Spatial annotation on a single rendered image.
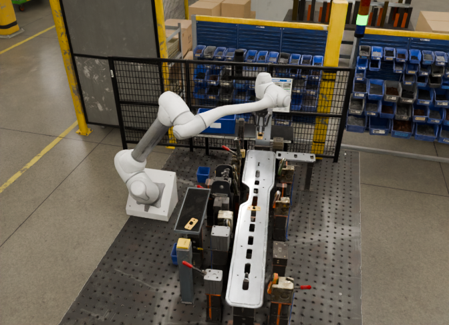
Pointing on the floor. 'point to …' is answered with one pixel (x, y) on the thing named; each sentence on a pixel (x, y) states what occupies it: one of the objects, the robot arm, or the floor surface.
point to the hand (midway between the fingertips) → (260, 130)
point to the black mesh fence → (226, 94)
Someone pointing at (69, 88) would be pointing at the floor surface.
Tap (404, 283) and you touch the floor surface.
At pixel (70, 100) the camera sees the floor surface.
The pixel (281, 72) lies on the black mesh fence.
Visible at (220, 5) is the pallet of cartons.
